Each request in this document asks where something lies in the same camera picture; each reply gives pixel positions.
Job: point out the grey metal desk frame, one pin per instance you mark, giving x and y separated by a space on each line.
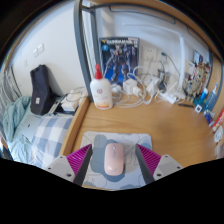
81 50

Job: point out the white desk lamp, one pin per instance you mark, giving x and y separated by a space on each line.
182 60

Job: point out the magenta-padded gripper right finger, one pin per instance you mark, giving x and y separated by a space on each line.
165 166

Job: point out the black backpack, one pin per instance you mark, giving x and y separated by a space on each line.
41 91

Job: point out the white wall switch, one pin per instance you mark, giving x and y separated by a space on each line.
41 48
35 52

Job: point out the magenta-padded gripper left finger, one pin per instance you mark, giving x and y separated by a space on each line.
59 166

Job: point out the blue plaid pillow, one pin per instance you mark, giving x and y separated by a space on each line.
50 140

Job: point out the silver laptop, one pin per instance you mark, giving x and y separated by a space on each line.
30 128

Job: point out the black pen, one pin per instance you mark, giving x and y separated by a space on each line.
186 105

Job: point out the white charger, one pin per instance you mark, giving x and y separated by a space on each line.
151 86
130 86

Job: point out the white mug with face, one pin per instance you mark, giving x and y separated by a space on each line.
219 135

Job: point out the white wall socket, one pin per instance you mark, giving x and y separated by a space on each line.
150 53

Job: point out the teal blanket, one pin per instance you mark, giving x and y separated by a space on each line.
15 120

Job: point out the blue and white packet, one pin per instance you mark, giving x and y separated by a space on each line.
209 118

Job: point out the grey cloud-print mouse pad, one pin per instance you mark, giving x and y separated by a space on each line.
130 140

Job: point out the robot model kit box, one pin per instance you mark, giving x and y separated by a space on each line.
120 60

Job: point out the small white desk clock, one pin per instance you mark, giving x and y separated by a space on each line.
198 108

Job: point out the white power strip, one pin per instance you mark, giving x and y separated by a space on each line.
167 98

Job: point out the pink computer mouse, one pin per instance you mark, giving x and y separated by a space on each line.
114 160

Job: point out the grey metal bed rail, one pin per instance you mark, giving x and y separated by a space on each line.
8 86

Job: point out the clear plastic cup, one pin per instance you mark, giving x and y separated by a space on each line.
220 150

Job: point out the white bottle with red cap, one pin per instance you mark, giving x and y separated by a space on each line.
101 93

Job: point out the brown toy figure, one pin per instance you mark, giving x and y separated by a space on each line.
196 80

